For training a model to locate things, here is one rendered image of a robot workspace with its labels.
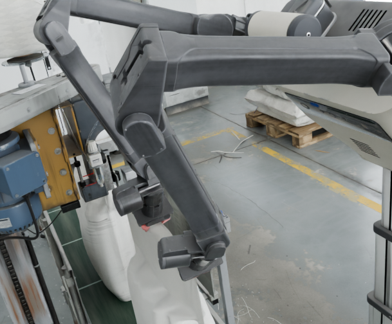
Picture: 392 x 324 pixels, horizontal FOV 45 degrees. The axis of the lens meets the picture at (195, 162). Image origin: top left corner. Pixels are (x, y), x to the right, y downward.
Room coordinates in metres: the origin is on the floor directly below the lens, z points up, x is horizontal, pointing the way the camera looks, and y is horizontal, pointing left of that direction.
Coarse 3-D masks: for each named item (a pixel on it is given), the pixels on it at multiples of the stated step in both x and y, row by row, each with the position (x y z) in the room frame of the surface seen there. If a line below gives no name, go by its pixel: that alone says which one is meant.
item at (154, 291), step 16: (160, 224) 1.12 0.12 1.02; (144, 240) 1.19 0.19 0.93; (144, 256) 1.26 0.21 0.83; (128, 272) 1.23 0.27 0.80; (144, 272) 1.18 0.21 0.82; (160, 272) 1.09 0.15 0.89; (176, 272) 1.00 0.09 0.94; (144, 288) 1.12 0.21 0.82; (160, 288) 1.09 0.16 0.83; (176, 288) 1.02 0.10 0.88; (192, 288) 0.93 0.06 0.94; (144, 304) 1.08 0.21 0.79; (160, 304) 1.03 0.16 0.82; (176, 304) 1.01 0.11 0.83; (192, 304) 0.95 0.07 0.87; (144, 320) 1.09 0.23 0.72; (160, 320) 1.00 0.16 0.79; (176, 320) 0.97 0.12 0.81; (192, 320) 0.98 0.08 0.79; (208, 320) 0.98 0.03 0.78
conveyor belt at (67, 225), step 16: (64, 224) 2.34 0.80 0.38; (64, 240) 2.16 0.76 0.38; (80, 240) 2.14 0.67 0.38; (80, 256) 1.99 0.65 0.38; (80, 272) 1.86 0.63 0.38; (96, 272) 1.84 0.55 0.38; (80, 288) 1.74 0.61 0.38; (96, 288) 1.72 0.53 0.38; (96, 304) 1.61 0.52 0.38; (112, 304) 1.59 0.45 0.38; (128, 304) 1.58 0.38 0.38; (96, 320) 1.51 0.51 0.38; (112, 320) 1.49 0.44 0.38; (128, 320) 1.48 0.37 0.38
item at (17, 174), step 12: (12, 156) 1.09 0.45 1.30; (24, 156) 1.07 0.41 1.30; (36, 156) 1.09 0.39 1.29; (0, 168) 1.04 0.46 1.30; (12, 168) 1.04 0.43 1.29; (24, 168) 1.06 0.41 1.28; (36, 168) 1.08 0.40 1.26; (0, 180) 1.05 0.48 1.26; (12, 180) 1.03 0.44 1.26; (24, 180) 1.05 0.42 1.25; (36, 180) 1.07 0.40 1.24; (12, 192) 1.02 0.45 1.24; (24, 192) 1.05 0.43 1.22
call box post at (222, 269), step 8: (224, 256) 1.41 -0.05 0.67; (224, 264) 1.40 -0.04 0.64; (224, 272) 1.40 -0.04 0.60; (224, 280) 1.40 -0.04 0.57; (224, 288) 1.40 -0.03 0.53; (224, 296) 1.40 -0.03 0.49; (224, 304) 1.41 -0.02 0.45; (224, 312) 1.42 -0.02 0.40; (232, 312) 1.41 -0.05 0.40; (232, 320) 1.41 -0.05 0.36
